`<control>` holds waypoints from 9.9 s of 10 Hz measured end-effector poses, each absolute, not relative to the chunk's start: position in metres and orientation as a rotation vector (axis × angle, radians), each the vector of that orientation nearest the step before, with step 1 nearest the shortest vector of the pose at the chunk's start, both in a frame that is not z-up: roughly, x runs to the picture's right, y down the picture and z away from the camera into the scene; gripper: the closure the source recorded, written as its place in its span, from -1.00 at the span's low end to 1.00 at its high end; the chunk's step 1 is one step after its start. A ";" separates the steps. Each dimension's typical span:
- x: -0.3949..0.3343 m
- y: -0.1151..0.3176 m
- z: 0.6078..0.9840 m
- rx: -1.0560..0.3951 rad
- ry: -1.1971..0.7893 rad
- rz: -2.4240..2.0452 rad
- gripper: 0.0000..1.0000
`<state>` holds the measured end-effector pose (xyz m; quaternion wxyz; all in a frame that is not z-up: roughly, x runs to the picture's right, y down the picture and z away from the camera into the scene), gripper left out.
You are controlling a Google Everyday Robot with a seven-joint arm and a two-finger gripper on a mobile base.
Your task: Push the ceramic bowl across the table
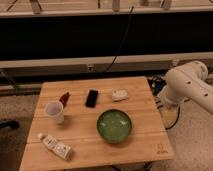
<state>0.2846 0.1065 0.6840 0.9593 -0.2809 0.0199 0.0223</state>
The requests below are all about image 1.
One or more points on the green ceramic bowl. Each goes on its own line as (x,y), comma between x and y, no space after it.
(114,126)

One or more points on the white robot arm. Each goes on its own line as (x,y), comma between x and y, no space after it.
(184,81)

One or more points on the black phone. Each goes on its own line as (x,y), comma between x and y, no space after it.
(91,98)

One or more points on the dark red packet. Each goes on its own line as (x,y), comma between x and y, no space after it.
(64,98)

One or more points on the blue device on floor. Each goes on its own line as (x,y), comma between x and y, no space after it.
(157,85)

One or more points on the white plastic cup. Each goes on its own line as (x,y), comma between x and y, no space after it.
(54,110)

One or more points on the wooden folding table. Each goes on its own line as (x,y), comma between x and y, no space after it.
(148,141)

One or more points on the white squeeze bottle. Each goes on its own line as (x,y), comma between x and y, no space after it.
(60,149)

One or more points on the black chair base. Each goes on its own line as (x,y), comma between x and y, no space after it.
(9,123)

